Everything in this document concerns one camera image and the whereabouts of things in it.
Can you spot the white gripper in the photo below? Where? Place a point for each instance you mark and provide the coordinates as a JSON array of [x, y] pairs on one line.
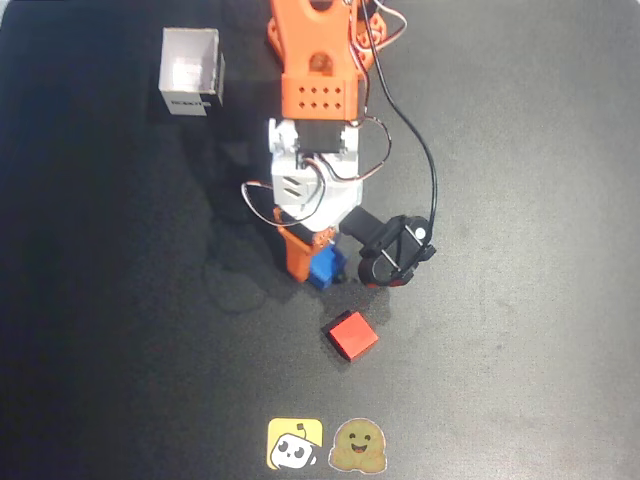
[[299, 256]]

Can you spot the blue cube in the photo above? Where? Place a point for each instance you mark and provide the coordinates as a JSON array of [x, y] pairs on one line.
[[326, 267]]

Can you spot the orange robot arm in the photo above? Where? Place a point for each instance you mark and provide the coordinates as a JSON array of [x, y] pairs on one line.
[[310, 45]]

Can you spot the red cube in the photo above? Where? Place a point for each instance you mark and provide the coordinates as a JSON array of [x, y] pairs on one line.
[[352, 335]]

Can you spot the white open box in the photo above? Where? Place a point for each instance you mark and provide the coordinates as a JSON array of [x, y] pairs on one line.
[[186, 65]]

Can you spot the yellow robot sticker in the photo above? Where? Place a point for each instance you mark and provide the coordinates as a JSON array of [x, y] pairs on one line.
[[295, 445]]

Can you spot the hugging face sticker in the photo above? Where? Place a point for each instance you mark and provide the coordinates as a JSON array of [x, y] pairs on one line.
[[357, 447]]

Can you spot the black desk mat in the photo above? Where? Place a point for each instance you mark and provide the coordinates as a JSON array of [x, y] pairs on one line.
[[500, 300]]

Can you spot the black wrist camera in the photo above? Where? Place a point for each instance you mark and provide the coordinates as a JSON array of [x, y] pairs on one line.
[[395, 250]]

